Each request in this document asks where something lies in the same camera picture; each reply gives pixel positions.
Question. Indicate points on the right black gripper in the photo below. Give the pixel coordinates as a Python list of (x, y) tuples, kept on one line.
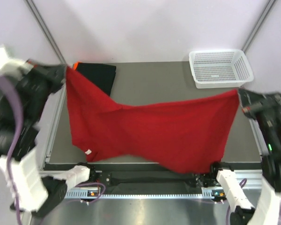
[(251, 101)]

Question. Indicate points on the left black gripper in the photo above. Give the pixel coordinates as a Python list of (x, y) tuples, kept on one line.
[(57, 72)]

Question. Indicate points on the red t shirt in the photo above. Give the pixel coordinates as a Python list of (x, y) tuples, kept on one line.
[(183, 136)]

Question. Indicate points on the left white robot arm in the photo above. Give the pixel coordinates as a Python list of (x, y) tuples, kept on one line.
[(24, 90)]

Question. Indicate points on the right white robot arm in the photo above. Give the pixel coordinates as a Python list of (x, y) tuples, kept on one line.
[(268, 209)]

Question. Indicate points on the folded orange t shirt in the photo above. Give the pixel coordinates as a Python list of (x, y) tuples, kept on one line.
[(75, 65)]

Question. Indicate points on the white plastic basket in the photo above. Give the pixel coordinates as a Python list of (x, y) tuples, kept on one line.
[(227, 68)]

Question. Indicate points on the folded black t shirt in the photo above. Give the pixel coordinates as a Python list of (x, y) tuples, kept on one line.
[(102, 75)]

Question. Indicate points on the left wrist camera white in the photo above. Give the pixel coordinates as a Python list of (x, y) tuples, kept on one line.
[(4, 58)]

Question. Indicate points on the left aluminium frame post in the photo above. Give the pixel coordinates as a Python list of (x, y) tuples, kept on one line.
[(45, 30)]

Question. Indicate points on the aluminium frame post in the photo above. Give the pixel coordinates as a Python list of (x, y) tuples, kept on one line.
[(45, 30), (258, 24)]

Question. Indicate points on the grey slotted cable duct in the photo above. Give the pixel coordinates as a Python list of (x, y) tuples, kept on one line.
[(90, 193)]

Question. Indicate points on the right aluminium frame post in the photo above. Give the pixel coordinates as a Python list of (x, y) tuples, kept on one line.
[(258, 24)]

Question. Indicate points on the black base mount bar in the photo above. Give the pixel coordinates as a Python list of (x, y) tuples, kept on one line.
[(147, 178)]

